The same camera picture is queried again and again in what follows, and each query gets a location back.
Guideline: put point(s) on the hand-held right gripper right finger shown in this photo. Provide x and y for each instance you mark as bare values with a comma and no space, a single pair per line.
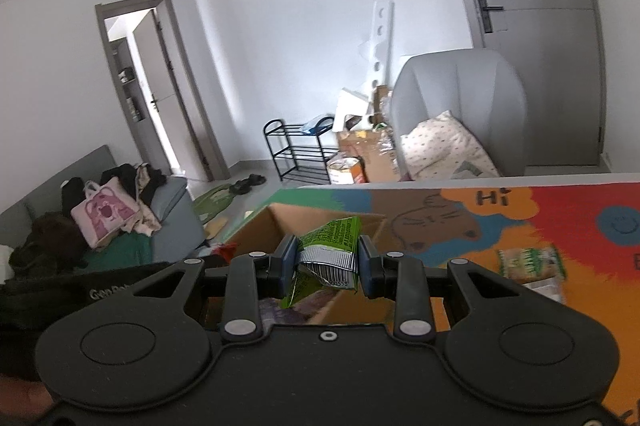
371,268

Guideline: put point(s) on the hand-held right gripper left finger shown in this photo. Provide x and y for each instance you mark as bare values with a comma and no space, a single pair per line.
285,268

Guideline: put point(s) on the brown cardboard box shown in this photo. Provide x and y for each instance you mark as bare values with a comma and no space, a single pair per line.
260,231

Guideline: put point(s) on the green silver snack packet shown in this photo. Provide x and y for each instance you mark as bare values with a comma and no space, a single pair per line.
330,236

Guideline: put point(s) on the person's left hand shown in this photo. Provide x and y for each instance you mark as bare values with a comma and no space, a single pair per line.
20,396

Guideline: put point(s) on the dark brown clothes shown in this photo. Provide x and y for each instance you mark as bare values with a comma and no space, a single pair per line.
47,238

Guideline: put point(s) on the pink printed bag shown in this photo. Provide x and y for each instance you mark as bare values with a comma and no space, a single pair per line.
102,213

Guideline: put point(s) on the black slippers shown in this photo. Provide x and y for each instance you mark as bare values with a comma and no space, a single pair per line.
247,184

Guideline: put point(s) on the green floor mat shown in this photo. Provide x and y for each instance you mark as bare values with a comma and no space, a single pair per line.
212,203

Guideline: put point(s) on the orange white bag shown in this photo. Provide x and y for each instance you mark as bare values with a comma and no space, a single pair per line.
345,171

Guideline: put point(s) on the brown cardboard pile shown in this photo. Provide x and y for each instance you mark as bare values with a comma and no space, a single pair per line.
375,155

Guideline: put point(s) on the black shoe rack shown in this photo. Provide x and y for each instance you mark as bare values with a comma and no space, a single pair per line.
300,155

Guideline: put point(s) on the beige cloth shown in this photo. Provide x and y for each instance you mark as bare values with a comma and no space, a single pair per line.
147,206

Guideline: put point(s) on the grey sofa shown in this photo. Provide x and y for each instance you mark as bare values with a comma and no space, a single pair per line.
172,206

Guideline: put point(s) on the dotted white pillow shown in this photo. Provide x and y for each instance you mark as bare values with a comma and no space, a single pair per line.
445,145

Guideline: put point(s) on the blue item on rack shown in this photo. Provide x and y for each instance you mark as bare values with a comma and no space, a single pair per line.
315,125

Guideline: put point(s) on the green white snack packet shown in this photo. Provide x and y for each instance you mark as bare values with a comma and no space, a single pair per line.
530,262

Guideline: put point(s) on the white cardboard piece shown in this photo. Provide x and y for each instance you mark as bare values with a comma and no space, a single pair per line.
350,105

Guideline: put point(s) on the pink white snack packet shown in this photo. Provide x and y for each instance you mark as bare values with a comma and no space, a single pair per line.
546,289

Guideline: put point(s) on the grey armchair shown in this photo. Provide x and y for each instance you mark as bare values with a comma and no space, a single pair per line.
460,80

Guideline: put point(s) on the colourful printed table mat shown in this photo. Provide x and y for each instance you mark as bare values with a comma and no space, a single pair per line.
575,216

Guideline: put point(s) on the white interior door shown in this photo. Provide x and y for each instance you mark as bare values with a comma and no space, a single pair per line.
155,95

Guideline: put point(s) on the white board with holes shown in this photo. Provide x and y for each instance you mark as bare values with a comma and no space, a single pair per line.
380,40

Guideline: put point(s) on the grey door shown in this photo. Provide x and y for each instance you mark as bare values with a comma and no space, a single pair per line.
540,55

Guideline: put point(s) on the grey door frame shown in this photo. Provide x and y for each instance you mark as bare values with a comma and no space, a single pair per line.
187,105

